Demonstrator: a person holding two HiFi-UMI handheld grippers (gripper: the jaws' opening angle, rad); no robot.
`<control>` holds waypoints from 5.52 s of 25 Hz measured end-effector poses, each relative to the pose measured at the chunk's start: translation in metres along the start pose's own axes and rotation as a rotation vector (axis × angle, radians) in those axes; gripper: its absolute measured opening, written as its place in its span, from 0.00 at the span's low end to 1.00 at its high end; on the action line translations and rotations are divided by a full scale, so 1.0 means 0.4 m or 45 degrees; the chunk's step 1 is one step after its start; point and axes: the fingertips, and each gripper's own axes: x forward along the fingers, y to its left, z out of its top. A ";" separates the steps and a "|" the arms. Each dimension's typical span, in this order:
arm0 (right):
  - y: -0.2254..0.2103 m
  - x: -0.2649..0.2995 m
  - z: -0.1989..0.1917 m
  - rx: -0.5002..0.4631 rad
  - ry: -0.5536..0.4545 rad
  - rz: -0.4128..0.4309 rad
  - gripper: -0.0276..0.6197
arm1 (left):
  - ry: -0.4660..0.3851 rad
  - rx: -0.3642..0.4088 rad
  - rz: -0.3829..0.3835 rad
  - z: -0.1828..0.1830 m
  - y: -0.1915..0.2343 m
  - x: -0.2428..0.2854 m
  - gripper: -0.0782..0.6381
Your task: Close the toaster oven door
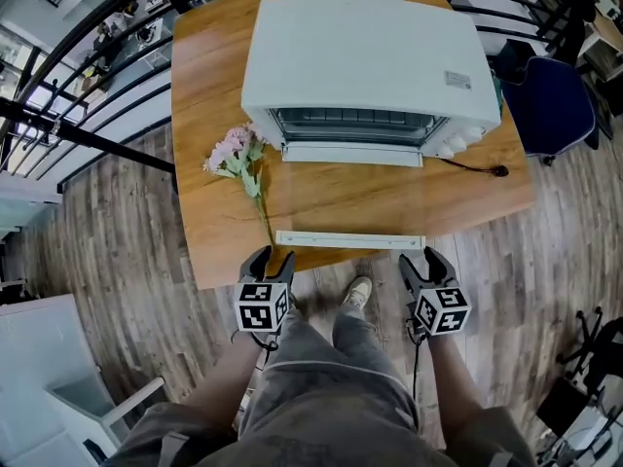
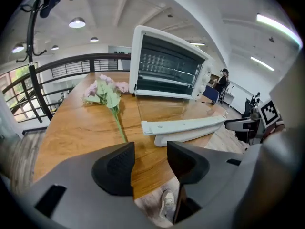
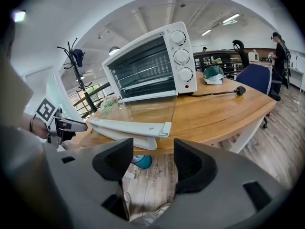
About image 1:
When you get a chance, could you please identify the black power plug with cable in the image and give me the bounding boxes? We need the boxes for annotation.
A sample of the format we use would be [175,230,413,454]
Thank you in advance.
[437,156,510,179]

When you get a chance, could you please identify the person's olive shirt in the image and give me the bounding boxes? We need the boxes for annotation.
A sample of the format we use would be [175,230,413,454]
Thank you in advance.
[104,400,536,467]

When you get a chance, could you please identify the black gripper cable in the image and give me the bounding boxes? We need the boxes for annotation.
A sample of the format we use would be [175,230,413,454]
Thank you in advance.
[407,321,432,404]
[231,329,281,362]

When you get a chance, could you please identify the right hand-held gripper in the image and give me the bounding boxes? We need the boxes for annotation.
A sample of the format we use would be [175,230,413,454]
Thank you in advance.
[397,245,473,338]

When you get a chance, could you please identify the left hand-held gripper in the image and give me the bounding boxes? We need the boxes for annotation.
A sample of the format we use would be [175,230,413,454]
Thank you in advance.
[234,244,297,336]

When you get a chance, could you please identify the pink artificial flowers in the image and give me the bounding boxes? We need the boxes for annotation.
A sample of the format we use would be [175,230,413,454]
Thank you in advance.
[202,122,276,245]

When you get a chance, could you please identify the person's beige shoe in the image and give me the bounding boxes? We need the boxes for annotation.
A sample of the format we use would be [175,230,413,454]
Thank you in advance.
[340,275,374,310]

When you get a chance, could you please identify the blue chair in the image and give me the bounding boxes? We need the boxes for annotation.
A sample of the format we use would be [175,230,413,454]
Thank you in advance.
[495,39,603,167]

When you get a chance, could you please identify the person's left forearm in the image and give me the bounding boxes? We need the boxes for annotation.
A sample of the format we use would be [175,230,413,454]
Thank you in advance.
[182,329,267,437]

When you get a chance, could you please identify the white glass oven door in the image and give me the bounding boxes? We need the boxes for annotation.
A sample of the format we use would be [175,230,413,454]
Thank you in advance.
[275,142,427,251]

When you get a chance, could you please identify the person's grey trousers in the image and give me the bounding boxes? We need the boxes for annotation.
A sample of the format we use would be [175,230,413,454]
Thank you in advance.
[237,304,425,467]

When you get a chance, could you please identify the person's right forearm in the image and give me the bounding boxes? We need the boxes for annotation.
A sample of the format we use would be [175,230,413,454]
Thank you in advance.
[426,331,489,418]

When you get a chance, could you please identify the white oven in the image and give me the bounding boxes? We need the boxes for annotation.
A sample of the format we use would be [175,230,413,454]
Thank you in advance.
[241,0,503,161]

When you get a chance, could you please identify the white cabinet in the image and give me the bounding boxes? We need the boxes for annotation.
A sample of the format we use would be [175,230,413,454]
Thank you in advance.
[0,293,166,467]

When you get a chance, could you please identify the black box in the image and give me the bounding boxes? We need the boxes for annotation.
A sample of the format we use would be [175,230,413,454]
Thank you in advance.
[534,376,593,438]

